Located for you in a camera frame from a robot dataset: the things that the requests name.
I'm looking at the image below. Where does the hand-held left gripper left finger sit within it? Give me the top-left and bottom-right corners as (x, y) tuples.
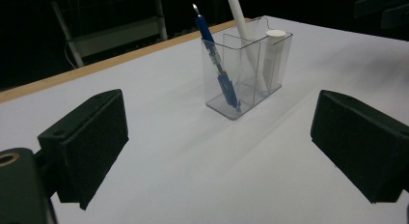
(37, 88), (130, 211)

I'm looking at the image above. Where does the clear plastic pen organizer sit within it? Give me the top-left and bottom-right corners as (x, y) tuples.
(201, 15), (294, 122)

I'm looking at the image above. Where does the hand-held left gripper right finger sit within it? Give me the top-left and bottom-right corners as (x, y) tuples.
(310, 89), (409, 205)

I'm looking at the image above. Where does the white metal desk frame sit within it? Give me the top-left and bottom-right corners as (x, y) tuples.
(50, 0), (169, 70)

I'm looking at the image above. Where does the blue pen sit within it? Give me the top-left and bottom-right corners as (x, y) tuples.
(191, 3), (242, 115)

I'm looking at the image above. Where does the white glue stick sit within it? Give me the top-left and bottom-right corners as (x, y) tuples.
(261, 28), (287, 91)

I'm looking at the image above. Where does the long white pen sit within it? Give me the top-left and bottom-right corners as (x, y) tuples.
(227, 0), (270, 94)

